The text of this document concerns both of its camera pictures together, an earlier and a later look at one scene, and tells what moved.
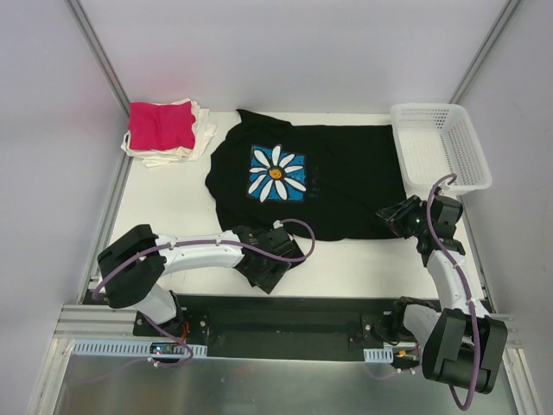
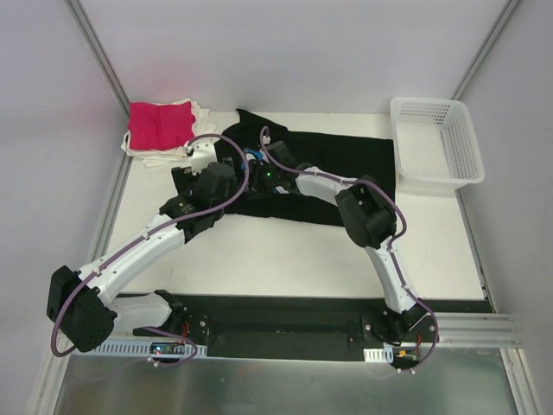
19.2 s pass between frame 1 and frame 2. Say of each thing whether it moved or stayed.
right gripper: moved
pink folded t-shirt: stayed
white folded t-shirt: stayed
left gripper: moved
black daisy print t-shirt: moved
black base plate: stayed
